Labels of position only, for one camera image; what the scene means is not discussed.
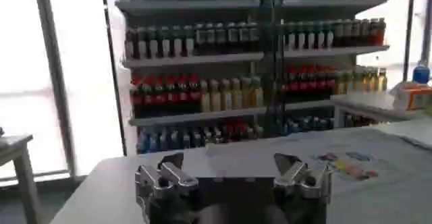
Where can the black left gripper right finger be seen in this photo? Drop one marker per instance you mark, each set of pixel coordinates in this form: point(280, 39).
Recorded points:
point(297, 178)

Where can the white side table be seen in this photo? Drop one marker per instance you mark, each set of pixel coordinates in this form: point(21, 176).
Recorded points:
point(364, 105)

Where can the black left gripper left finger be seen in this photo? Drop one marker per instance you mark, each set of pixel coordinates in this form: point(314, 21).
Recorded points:
point(175, 177)

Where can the shelf rack with bottles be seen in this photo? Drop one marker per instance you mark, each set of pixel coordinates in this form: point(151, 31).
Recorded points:
point(219, 63)

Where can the thin dark window post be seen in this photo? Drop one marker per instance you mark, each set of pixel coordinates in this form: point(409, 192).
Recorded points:
point(113, 77)

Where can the small grey table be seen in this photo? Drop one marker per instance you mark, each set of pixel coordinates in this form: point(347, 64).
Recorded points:
point(20, 158)

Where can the grey window post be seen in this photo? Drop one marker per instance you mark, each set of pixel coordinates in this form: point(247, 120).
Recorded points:
point(55, 77)

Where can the orange and white box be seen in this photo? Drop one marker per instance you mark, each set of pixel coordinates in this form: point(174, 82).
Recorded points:
point(413, 96)

